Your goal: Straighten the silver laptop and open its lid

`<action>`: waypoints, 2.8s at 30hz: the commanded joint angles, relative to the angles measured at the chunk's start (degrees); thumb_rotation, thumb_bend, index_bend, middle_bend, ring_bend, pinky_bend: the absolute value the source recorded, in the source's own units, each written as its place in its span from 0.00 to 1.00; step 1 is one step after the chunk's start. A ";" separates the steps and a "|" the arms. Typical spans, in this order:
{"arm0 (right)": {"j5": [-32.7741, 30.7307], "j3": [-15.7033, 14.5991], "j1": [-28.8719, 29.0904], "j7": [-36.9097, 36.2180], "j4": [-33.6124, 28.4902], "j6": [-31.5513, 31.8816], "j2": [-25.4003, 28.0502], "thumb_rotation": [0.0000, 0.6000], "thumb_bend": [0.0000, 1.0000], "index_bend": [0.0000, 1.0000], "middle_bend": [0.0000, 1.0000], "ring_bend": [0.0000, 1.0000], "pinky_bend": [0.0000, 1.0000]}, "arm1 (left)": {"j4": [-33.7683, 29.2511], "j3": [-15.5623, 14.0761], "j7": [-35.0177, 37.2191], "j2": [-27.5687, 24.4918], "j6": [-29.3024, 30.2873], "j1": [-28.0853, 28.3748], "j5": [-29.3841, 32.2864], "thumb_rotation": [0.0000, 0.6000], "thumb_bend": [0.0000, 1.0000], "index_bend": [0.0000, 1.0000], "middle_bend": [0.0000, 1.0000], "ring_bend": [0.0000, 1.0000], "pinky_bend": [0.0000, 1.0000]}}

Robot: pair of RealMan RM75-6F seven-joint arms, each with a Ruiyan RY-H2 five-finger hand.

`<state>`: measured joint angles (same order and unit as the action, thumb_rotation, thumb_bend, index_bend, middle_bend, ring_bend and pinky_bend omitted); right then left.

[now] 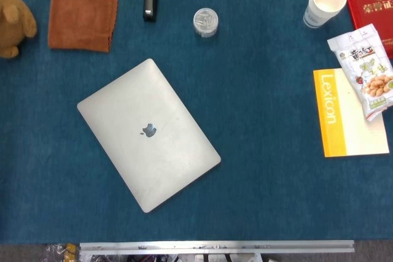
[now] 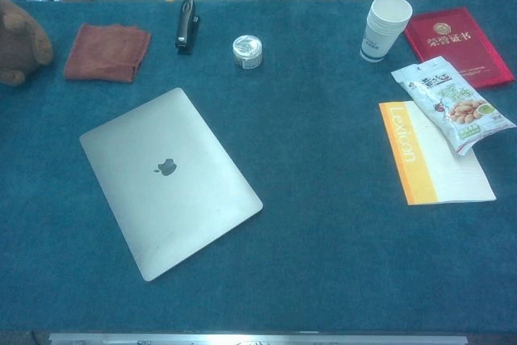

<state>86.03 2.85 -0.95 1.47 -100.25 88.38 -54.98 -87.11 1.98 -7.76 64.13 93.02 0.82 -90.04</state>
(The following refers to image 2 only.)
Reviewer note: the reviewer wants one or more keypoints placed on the silver apple laptop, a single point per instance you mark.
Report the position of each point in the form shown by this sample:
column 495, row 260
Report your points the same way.
column 169, row 199

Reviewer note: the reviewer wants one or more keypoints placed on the small clear round jar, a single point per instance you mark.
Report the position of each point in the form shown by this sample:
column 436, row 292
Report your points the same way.
column 246, row 52

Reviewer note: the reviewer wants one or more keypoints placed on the blue tablecloth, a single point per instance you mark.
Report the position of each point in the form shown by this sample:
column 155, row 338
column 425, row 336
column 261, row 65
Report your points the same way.
column 323, row 240

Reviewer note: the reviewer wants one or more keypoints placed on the black stapler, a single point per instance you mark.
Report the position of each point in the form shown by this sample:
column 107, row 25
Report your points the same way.
column 186, row 26

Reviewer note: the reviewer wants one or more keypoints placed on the yellow white Lexicon notebook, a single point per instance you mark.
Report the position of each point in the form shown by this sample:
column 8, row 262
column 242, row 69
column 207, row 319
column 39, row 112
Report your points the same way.
column 408, row 159

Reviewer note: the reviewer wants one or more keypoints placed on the stack of white paper cups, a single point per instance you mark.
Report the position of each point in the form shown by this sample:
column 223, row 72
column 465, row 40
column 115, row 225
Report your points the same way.
column 381, row 34

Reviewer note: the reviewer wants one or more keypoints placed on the folded orange-brown cloth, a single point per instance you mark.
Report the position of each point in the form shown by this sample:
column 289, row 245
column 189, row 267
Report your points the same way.
column 105, row 52

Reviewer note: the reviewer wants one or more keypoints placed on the white peanut snack bag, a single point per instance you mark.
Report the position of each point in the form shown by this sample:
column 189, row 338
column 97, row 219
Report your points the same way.
column 452, row 102

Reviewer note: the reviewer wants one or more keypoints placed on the red certificate folder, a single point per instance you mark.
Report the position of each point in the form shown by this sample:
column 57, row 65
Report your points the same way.
column 452, row 38

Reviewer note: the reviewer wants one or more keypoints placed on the brown plush toy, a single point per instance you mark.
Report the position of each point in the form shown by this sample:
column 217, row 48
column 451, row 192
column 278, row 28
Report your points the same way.
column 20, row 46

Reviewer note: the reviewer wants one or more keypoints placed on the aluminium frame rail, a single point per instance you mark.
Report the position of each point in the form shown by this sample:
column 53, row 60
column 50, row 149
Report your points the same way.
column 282, row 339

